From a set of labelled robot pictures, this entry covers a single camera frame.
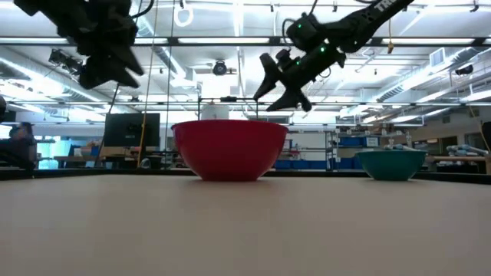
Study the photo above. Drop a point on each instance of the grey robot arm on bench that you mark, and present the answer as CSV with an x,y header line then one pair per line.
x,y
466,150

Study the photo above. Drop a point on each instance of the person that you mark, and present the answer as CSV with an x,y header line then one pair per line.
x,y
21,147

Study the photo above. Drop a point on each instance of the black overhead camera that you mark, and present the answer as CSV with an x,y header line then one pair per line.
x,y
219,68

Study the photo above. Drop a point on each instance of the white cylindrical container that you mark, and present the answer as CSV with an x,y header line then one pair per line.
x,y
215,112

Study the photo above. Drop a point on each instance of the blue storage bin row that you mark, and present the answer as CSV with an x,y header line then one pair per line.
x,y
303,164

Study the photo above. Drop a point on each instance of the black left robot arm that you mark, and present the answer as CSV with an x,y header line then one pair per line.
x,y
57,11

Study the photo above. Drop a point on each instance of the metal storage rack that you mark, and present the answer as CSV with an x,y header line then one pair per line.
x,y
347,147

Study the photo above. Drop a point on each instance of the black table edge rail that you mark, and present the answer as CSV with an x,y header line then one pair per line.
x,y
76,174

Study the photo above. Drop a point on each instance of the black computer monitor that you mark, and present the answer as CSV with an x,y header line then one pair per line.
x,y
132,129

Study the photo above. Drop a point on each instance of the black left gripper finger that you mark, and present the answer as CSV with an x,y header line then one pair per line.
x,y
132,63
115,81

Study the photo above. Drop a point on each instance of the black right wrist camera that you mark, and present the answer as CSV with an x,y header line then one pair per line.
x,y
284,58

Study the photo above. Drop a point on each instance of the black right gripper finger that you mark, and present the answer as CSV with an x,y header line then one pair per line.
x,y
293,100
269,74

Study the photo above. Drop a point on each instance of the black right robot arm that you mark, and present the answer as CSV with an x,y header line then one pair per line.
x,y
360,23

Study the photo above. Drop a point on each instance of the small teal bowl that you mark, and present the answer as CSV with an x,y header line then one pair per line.
x,y
390,165

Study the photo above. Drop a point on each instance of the large red bowl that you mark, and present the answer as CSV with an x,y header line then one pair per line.
x,y
229,149

